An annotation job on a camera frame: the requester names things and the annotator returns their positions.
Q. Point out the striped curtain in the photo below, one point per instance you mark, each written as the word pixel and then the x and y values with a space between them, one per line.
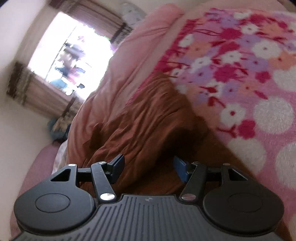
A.
pixel 33 92
pixel 105 22

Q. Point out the white patterned pillow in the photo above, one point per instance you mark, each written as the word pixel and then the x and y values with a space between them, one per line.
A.
pixel 131 14

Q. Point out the blue beige clothes pile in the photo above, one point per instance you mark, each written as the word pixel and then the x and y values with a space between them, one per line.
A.
pixel 59 129

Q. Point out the left striped curtain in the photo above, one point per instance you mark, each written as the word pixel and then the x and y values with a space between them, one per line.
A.
pixel 33 92

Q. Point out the right striped curtain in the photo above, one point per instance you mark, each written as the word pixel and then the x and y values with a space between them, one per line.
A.
pixel 105 22

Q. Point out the pink duvet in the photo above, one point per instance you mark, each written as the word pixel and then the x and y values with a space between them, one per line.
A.
pixel 108 98

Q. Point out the white floral quilt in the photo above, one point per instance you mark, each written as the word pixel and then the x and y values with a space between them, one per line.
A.
pixel 60 159

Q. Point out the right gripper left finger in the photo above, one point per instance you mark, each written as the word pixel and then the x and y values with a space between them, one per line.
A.
pixel 102 175

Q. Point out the pink quilted headboard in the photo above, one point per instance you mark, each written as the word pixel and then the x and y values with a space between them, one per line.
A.
pixel 41 168

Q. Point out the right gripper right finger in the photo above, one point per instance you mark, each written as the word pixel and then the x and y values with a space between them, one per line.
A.
pixel 198 178

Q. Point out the pink floral dotted blanket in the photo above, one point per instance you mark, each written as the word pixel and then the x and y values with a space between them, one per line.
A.
pixel 237 68

